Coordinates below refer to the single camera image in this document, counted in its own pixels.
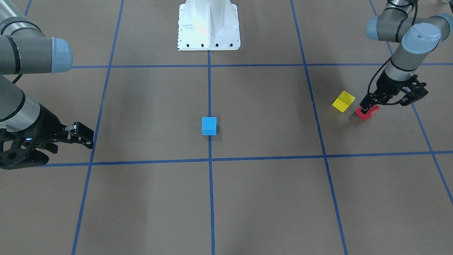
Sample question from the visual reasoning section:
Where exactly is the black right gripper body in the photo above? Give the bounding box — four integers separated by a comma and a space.
1, 123, 68, 170

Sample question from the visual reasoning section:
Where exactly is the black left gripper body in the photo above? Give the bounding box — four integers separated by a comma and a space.
372, 73, 411, 101

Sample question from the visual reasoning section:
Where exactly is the red block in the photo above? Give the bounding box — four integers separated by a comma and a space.
355, 105, 380, 121

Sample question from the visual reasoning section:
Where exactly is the yellow block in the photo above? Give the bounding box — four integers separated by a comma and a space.
332, 90, 356, 113

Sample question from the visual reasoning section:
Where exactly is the blue block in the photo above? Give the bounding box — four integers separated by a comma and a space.
202, 117, 217, 136

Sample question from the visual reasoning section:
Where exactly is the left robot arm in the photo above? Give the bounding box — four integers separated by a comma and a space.
359, 0, 452, 115

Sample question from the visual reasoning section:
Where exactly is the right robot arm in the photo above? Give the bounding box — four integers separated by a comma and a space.
0, 0, 94, 170

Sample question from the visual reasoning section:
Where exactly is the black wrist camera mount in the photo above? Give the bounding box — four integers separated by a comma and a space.
398, 74, 429, 106

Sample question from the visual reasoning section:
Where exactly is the white camera post with base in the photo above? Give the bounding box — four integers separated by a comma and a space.
177, 0, 241, 51

